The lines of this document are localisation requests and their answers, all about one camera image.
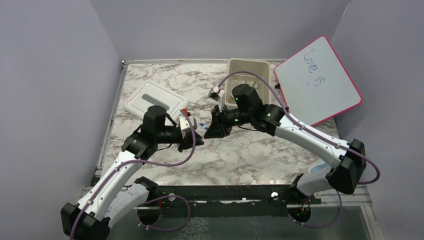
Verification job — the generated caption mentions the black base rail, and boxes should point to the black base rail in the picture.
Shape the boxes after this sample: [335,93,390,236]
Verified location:
[135,184,321,220]

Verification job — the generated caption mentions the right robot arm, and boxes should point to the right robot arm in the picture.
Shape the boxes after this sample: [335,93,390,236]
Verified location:
[204,83,366,204]

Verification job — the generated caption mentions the metal crucible tongs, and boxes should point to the metal crucible tongs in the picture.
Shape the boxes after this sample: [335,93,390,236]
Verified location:
[244,80,262,90]

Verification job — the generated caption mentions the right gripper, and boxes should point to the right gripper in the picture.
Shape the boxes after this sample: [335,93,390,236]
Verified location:
[204,103,253,139]

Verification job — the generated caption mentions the blue item in plastic pack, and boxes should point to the blue item in plastic pack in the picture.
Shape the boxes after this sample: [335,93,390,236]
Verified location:
[306,159,332,176]

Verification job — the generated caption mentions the white bin lid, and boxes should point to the white bin lid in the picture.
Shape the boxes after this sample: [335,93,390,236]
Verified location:
[123,80,189,120]

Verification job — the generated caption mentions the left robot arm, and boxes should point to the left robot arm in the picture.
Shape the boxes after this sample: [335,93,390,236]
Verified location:
[60,105,203,240]

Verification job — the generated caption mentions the beige plastic storage bin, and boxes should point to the beige plastic storage bin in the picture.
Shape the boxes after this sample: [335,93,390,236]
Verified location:
[223,58,272,109]

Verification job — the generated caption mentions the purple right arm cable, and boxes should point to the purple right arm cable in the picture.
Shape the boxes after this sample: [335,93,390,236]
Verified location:
[216,71,381,185]

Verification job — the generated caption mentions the pink framed whiteboard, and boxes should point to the pink framed whiteboard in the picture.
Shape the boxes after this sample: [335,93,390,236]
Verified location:
[274,35,363,126]

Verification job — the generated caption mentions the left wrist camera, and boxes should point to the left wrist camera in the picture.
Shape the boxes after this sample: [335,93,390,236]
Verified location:
[179,108,198,134]

